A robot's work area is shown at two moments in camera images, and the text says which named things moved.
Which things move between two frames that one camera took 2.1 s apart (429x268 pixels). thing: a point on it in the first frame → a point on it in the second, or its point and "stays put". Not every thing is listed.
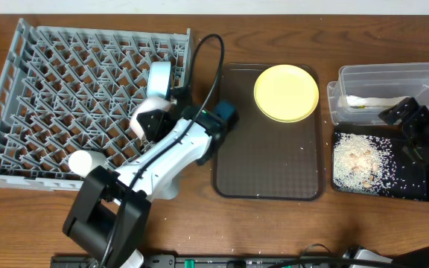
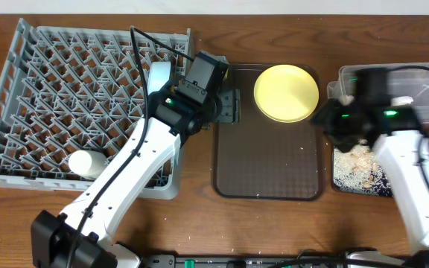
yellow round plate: (286, 94) stays put
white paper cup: (82, 163) stays put
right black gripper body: (425, 134) → (337, 124)
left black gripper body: (163, 126) → (229, 111)
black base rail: (207, 261) stays put
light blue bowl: (159, 79) stays put
